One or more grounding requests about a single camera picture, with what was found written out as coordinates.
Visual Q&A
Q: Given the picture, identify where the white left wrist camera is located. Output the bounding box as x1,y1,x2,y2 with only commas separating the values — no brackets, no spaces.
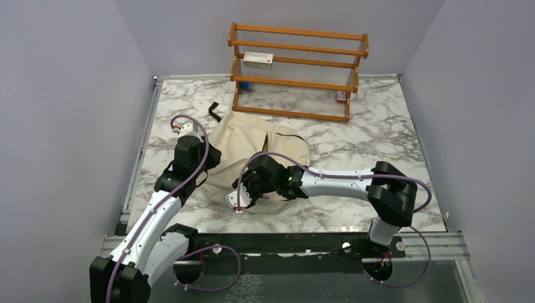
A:
177,123,202,139

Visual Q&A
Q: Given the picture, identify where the red white small box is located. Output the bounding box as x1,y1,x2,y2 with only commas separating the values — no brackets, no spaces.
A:
336,90,348,103

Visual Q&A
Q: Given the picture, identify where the grey green small box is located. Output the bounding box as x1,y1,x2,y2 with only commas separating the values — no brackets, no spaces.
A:
243,51,274,69

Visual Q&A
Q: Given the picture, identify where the orange wooden shelf rack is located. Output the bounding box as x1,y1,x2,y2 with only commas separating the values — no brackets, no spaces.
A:
227,23,370,122

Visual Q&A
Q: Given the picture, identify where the cream canvas backpack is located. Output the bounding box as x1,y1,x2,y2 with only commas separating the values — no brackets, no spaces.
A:
201,112,310,215

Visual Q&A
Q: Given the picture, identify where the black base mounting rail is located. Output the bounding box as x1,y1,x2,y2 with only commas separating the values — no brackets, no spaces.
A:
175,232,406,275

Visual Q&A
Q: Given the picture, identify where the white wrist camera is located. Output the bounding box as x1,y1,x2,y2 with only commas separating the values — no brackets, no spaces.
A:
177,123,202,139
224,187,252,211

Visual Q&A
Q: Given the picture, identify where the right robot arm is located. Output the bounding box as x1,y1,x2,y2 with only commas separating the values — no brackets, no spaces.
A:
225,155,418,257

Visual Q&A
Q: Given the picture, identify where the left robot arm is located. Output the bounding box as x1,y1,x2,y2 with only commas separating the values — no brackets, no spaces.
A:
90,134,221,302

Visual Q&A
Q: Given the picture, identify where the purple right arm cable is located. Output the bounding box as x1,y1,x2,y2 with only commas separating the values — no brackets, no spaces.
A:
235,151,433,288

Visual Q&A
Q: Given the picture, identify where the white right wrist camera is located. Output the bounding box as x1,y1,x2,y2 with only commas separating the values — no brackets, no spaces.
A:
224,187,252,211

